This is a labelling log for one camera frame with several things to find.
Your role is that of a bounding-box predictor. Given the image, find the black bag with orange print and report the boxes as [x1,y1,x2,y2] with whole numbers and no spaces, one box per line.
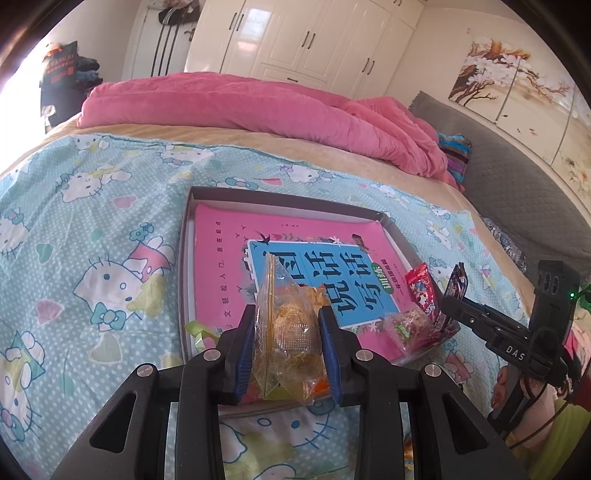
[41,41,79,88]

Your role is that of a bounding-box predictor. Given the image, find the white wardrobe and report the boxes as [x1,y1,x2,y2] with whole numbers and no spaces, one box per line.
[185,0,426,100]

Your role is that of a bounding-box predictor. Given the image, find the person's pink clothing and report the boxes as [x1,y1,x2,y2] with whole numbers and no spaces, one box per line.
[503,318,591,480]

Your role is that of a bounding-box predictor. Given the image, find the pink blanket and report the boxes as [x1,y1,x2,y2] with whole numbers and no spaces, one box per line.
[78,71,465,192]

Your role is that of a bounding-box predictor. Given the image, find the clear red sweets packet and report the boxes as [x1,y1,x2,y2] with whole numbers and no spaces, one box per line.
[385,308,439,358]

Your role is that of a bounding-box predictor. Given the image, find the pink and blue book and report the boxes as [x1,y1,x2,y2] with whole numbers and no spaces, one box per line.
[193,203,416,402]

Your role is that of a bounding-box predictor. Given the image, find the green cake packet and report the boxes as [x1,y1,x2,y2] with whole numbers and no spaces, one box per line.
[185,320,219,348]

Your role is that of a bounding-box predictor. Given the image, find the floral wall painting panel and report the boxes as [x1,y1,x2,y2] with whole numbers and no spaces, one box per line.
[496,55,578,153]
[551,88,591,195]
[448,39,532,123]

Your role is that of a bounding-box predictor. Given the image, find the hanging bags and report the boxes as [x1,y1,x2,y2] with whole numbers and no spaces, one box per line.
[157,0,199,26]

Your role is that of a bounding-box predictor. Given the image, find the person's right hand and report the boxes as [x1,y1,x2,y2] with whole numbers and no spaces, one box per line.
[494,367,523,411]

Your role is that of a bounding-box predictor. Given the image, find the grey quilted headboard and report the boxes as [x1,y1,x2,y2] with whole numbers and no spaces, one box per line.
[409,91,591,324]

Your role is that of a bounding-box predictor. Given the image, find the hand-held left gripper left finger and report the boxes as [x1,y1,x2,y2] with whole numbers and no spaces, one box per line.
[48,304,257,480]

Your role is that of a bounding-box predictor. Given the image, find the blue cartoon cat bedsheet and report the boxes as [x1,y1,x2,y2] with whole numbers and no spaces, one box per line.
[0,131,532,480]

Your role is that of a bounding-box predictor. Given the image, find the orange cracker packet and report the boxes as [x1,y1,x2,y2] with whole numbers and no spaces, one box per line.
[302,284,333,398]

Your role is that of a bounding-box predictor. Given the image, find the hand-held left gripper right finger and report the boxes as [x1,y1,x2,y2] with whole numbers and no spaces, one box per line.
[318,305,532,480]

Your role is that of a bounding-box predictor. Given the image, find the striped pillow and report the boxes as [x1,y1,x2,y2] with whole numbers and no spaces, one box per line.
[436,131,472,185]

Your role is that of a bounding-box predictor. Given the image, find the black cable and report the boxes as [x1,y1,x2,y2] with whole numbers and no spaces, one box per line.
[501,369,573,450]

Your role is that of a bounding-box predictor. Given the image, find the red candy bag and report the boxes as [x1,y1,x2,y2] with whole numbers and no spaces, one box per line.
[405,263,439,321]

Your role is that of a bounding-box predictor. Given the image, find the dark floral cloth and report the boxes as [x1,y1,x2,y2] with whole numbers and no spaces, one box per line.
[482,216,529,273]

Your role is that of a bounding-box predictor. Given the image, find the dark chocolate bar packet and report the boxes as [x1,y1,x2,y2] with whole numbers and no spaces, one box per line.
[436,262,469,333]

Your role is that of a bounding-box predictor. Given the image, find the grey shallow cardboard box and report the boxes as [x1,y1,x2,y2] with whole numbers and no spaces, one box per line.
[178,185,461,418]

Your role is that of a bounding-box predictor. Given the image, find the clear flaky pastry packet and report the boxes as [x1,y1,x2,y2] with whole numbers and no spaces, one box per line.
[252,253,324,407]

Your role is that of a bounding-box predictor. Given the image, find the pile of dark clothes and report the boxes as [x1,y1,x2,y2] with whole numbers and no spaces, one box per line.
[39,41,105,130]

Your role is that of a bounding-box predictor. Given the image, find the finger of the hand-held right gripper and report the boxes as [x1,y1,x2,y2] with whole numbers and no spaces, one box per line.
[440,296,530,334]

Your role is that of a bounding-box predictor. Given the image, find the white door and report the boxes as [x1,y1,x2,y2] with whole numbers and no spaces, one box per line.
[131,2,199,79]

